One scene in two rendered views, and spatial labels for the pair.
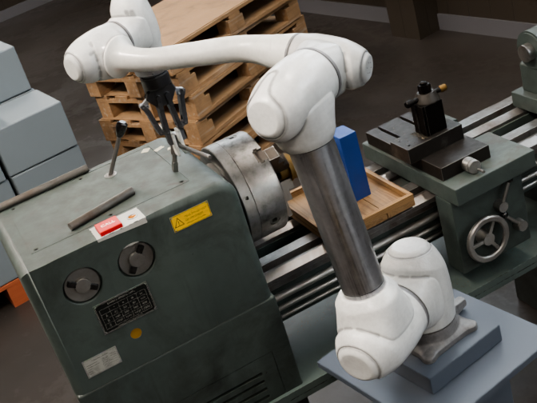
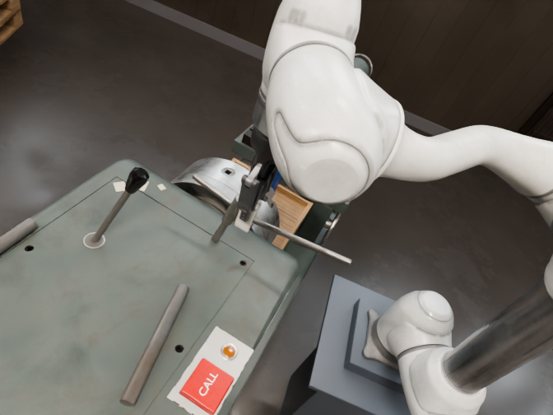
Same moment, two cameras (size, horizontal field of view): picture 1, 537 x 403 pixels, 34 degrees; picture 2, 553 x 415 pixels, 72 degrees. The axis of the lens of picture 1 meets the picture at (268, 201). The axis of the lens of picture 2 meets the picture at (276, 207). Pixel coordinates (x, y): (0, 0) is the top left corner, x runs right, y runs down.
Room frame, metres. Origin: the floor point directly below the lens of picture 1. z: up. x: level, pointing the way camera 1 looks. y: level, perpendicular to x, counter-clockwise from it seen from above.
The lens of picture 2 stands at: (1.94, 0.60, 1.88)
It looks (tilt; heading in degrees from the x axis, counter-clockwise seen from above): 44 degrees down; 298
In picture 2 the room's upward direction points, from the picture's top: 23 degrees clockwise
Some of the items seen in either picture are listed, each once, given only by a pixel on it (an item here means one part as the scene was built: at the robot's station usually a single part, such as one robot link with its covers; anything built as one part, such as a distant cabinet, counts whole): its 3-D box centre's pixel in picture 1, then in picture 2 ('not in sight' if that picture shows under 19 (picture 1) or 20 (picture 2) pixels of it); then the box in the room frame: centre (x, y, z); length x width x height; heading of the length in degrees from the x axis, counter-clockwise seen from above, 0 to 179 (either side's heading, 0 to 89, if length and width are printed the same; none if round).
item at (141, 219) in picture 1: (121, 232); (211, 378); (2.04, 0.38, 1.23); 0.13 x 0.08 x 0.06; 108
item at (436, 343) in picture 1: (432, 320); (394, 333); (1.83, -0.31, 0.83); 0.22 x 0.18 x 0.06; 118
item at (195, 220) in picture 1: (128, 253); (122, 341); (2.24, 0.42, 1.06); 0.59 x 0.48 x 0.39; 108
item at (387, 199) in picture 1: (343, 201); (253, 204); (2.47, -0.23, 0.89); 0.36 x 0.30 x 0.04; 18
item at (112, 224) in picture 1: (109, 227); (207, 385); (2.03, 0.40, 1.26); 0.06 x 0.06 x 0.02; 18
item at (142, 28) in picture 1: (131, 24); (311, 47); (2.20, 0.19, 1.69); 0.13 x 0.11 x 0.16; 137
